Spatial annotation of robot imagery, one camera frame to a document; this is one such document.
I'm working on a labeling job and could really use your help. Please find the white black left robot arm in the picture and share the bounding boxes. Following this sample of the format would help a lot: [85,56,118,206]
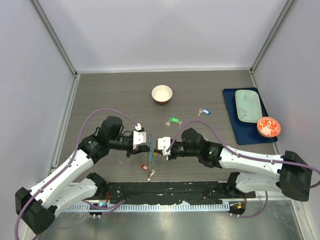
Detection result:
[14,115,150,236]

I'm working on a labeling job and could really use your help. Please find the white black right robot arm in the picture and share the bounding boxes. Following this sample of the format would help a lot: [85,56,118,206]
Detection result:
[154,128,312,202]

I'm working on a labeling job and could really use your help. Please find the red key tag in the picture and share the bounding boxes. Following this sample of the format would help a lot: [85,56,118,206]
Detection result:
[141,164,148,171]

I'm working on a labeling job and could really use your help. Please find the green tag key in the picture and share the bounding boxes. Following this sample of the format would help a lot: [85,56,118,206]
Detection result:
[165,117,182,128]

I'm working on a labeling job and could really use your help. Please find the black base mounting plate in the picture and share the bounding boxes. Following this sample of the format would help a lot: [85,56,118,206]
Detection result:
[94,181,256,205]

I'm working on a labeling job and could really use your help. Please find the blue tag key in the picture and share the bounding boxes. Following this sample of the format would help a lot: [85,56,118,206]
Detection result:
[197,108,211,117]

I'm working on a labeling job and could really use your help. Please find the red bowl white inside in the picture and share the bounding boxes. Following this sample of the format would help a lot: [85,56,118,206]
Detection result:
[151,85,173,105]

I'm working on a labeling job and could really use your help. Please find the pale green rectangular plate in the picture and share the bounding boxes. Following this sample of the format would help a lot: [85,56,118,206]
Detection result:
[235,89,263,124]

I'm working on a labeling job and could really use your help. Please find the orange white patterned bowl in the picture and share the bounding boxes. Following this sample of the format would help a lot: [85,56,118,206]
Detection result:
[256,116,282,138]

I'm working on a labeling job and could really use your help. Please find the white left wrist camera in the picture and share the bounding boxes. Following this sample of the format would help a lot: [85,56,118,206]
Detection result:
[132,123,147,150]

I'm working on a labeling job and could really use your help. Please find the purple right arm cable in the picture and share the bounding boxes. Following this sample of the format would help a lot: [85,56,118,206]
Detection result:
[166,119,320,219]

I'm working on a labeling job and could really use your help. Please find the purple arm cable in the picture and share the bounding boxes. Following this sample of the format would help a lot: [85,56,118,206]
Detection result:
[13,107,145,240]
[166,119,320,219]

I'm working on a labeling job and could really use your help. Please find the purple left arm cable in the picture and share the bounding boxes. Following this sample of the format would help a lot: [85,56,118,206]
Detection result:
[13,107,145,240]

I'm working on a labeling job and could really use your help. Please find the perforated cable duct strip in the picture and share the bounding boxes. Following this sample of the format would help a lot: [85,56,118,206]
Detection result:
[65,201,230,213]

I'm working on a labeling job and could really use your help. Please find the aluminium frame rail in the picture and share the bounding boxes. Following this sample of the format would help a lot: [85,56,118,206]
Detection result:
[29,0,78,78]

